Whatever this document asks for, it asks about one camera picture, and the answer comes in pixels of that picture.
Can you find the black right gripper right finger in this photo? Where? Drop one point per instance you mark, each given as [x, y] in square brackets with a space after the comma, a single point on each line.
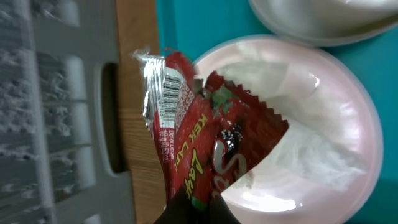
[219, 213]

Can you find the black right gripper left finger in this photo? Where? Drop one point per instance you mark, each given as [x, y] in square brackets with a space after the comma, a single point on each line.
[179, 210]

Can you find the red snack wrapper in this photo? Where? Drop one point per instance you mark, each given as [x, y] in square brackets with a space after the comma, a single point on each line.
[208, 133]

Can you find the large pink-white plate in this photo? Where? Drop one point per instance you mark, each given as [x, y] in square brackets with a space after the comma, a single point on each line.
[273, 194]

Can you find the white napkin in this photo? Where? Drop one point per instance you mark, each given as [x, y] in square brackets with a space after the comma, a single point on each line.
[323, 129]

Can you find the grey round bowl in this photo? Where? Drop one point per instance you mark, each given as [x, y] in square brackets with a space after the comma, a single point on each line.
[326, 23]

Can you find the grey plastic dish rack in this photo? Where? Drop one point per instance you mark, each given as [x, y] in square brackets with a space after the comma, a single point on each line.
[61, 160]

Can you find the teal plastic tray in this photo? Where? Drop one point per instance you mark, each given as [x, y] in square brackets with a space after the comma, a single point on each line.
[196, 26]

